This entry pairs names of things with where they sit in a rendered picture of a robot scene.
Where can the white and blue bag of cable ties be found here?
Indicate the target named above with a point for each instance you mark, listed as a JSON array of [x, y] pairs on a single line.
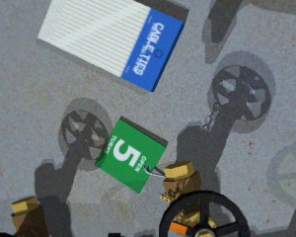
[[124, 37]]

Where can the dark grey pipe with three valves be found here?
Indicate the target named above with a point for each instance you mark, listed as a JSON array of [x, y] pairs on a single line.
[[182, 183]]

